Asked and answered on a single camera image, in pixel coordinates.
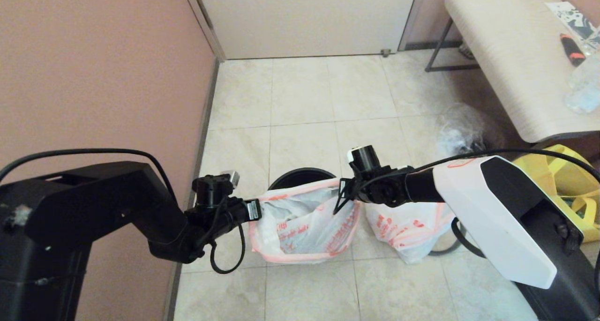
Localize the white trash bag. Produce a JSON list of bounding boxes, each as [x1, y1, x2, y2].
[[365, 202, 458, 264], [248, 177, 362, 265]]

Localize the black round trash bin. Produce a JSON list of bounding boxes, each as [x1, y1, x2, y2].
[[268, 168, 338, 191]]

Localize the clear plastic water bottle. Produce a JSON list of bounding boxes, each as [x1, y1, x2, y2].
[[564, 48, 600, 114]]

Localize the beige wood-grain bench top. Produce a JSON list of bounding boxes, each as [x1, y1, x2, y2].
[[444, 0, 600, 143]]

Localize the long black left arm cable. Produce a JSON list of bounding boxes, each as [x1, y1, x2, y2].
[[0, 148, 179, 204]]

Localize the white door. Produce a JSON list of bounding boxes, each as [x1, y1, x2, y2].
[[194, 0, 419, 60]]

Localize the short black left wrist cable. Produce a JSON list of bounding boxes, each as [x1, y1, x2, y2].
[[210, 223, 246, 275]]

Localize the black white printed paper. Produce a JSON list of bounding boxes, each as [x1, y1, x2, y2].
[[546, 0, 600, 43]]

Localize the beige wooden bench table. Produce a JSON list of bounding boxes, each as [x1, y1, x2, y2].
[[425, 18, 600, 158]]

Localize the clear plastic bag black contents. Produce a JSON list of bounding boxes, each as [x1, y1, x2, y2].
[[436, 103, 506, 155]]

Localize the grey bin rim ring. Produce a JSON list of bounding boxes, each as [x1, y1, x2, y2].
[[429, 237, 465, 257]]

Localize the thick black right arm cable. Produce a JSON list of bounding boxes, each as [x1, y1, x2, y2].
[[451, 217, 486, 259]]

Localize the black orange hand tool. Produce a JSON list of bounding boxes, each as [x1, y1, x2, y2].
[[558, 32, 587, 67]]

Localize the yellow fabric tote bag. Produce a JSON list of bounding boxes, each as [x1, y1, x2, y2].
[[513, 144, 600, 243]]

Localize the beige door frame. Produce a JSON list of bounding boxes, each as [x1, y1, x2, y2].
[[180, 0, 227, 63]]

